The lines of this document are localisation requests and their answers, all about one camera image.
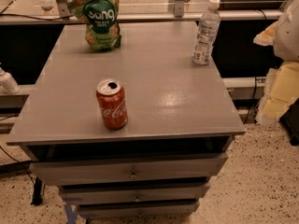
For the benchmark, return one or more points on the clear plastic water bottle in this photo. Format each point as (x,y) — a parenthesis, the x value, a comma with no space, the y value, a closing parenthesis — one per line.
(208,27)

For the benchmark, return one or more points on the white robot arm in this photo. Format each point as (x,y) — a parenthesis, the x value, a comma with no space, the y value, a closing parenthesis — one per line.
(286,39)

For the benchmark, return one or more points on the metal frame rail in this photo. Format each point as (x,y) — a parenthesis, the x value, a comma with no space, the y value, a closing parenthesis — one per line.
(226,15)

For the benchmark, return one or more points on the white cylinder at left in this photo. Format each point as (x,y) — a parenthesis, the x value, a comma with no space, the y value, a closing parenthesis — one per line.
(8,82)

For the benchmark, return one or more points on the grey drawer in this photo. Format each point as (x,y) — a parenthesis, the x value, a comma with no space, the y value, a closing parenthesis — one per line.
(68,173)
(135,194)
(139,209)

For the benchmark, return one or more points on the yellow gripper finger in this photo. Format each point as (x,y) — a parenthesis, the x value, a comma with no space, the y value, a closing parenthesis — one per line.
(280,91)
(266,37)

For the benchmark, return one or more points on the green rice chip bag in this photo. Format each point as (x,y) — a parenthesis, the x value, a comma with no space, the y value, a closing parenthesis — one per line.
(100,17)

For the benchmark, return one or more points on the middle grey drawer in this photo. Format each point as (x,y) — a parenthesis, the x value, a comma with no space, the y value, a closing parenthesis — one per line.
(135,194)

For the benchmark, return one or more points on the grey drawer cabinet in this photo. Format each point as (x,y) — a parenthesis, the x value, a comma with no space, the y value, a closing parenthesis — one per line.
(175,108)

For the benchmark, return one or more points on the bottom grey drawer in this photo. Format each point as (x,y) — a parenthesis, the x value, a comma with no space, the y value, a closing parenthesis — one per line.
(139,209)

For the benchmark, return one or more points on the red cola can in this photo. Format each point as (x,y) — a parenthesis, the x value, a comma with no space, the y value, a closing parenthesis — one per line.
(111,99)

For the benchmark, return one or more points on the top grey drawer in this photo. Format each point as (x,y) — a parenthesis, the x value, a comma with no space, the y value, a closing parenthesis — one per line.
(68,173)

